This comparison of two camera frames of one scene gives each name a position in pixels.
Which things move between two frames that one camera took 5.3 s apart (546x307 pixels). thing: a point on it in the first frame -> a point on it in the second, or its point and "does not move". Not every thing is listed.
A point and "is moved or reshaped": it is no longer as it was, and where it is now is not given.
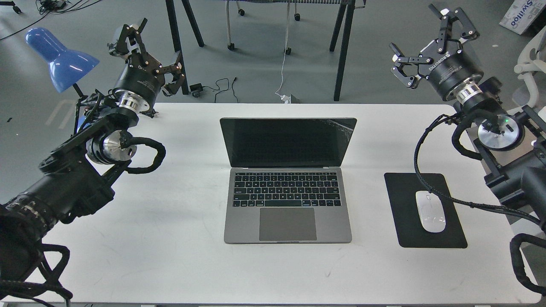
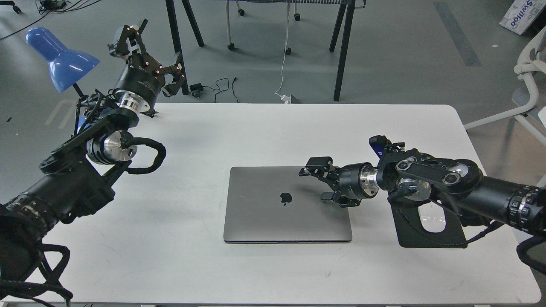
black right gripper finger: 455,26 -> 342,199
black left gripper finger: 120,47 does not move
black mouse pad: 402,188 does not move
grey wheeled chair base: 241,12 does not move
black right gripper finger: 406,70 -> 323,167
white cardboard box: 521,14 does not move
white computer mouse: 431,210 does not move
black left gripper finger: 176,69 does not move
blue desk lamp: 67,67 does not move
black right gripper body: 446,66 -> 358,181
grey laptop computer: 285,185 is moved or reshaped
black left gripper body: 141,74 does not move
